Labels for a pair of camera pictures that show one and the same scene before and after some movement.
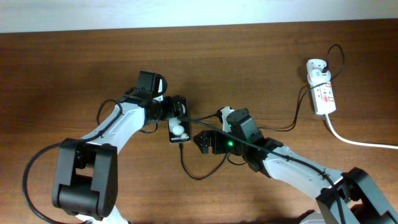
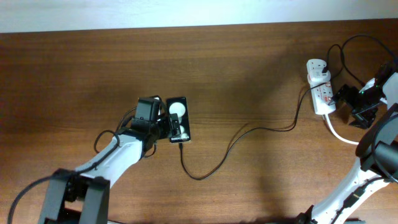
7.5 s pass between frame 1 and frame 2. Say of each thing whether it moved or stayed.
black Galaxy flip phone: stayed
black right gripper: moved
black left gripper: moved
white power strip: stayed
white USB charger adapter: stayed
